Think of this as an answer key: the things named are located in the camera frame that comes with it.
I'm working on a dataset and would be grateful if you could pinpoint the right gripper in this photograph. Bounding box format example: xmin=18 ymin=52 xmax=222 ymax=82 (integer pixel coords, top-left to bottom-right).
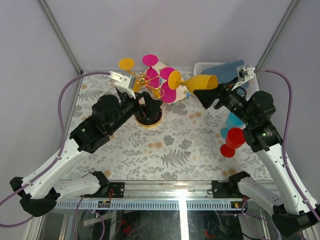
xmin=193 ymin=76 xmax=255 ymax=126

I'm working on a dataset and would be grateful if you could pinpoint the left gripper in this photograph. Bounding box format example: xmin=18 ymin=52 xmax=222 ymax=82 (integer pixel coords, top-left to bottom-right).
xmin=108 ymin=89 xmax=163 ymax=134

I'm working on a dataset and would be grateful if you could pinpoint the gold wine glass rack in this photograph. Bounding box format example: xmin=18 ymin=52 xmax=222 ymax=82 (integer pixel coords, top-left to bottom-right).
xmin=131 ymin=72 xmax=163 ymax=128

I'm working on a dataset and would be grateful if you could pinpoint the yellow wine glass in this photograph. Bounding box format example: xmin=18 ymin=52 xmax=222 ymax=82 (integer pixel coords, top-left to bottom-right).
xmin=118 ymin=58 xmax=143 ymax=93
xmin=167 ymin=70 xmax=219 ymax=95

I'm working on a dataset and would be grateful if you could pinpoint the magenta wine glass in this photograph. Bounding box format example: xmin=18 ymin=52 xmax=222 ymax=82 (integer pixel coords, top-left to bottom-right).
xmin=160 ymin=67 xmax=177 ymax=104
xmin=142 ymin=54 xmax=160 ymax=88

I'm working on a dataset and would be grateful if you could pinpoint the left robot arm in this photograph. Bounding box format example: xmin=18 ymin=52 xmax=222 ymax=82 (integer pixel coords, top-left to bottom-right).
xmin=9 ymin=91 xmax=163 ymax=217

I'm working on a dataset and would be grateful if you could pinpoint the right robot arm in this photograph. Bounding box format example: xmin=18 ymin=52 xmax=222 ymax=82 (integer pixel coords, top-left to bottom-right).
xmin=193 ymin=78 xmax=320 ymax=237

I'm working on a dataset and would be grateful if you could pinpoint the teal wine glass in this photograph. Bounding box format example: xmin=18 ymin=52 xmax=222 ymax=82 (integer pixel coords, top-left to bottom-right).
xmin=220 ymin=112 xmax=244 ymax=139

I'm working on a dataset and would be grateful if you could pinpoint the red wine glass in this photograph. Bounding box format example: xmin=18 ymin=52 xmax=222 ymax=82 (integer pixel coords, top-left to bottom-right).
xmin=220 ymin=127 xmax=245 ymax=158

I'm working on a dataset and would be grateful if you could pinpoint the blue folded towel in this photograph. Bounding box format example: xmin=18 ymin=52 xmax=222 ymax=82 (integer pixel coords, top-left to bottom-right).
xmin=201 ymin=59 xmax=245 ymax=83

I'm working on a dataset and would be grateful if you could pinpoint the dinosaur print cloth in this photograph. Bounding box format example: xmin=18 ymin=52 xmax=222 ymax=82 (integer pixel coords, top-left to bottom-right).
xmin=153 ymin=61 xmax=191 ymax=103

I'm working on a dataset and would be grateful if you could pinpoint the white plastic basket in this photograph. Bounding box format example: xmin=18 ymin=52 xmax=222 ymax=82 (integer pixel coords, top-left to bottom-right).
xmin=193 ymin=62 xmax=260 ymax=98

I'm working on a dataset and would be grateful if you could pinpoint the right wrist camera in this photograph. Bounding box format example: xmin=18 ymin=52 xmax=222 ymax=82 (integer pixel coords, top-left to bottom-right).
xmin=232 ymin=64 xmax=256 ymax=91

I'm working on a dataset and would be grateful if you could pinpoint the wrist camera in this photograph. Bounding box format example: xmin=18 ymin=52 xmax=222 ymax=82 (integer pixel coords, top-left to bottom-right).
xmin=232 ymin=64 xmax=256 ymax=91
xmin=109 ymin=71 xmax=136 ymax=99

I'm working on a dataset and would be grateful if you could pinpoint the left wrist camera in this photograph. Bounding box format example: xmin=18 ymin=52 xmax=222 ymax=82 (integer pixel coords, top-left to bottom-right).
xmin=109 ymin=71 xmax=136 ymax=99

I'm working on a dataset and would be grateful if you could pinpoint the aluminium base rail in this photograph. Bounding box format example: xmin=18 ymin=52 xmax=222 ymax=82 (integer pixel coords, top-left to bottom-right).
xmin=39 ymin=179 xmax=306 ymax=201

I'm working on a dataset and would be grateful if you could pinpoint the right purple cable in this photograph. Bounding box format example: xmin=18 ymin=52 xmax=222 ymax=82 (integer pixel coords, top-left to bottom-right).
xmin=241 ymin=68 xmax=320 ymax=240

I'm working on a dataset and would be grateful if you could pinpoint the purple cable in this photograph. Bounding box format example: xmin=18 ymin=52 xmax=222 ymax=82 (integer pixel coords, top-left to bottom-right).
xmin=241 ymin=68 xmax=320 ymax=240
xmin=0 ymin=71 xmax=112 ymax=229

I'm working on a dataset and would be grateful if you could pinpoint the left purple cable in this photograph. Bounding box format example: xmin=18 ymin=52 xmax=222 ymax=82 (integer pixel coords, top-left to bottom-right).
xmin=0 ymin=71 xmax=112 ymax=229

